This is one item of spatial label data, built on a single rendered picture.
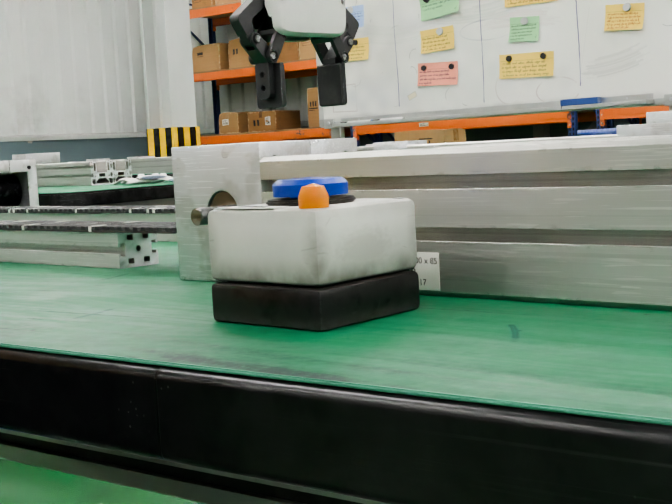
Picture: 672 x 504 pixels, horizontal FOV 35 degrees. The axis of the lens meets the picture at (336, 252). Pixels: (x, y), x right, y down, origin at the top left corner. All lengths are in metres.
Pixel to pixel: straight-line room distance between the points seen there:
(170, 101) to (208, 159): 8.13
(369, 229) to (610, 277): 0.12
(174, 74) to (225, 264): 8.38
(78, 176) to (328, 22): 2.96
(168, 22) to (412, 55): 5.01
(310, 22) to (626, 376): 0.66
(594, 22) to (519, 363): 3.38
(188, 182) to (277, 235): 0.24
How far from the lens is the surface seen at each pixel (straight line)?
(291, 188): 0.55
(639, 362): 0.43
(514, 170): 0.59
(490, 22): 3.96
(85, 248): 0.93
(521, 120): 11.26
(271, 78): 0.98
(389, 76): 4.18
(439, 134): 5.29
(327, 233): 0.52
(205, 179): 0.75
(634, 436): 0.35
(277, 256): 0.53
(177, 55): 8.98
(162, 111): 9.14
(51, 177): 4.05
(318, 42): 1.05
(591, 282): 0.57
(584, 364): 0.43
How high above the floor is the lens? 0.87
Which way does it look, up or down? 6 degrees down
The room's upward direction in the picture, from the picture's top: 3 degrees counter-clockwise
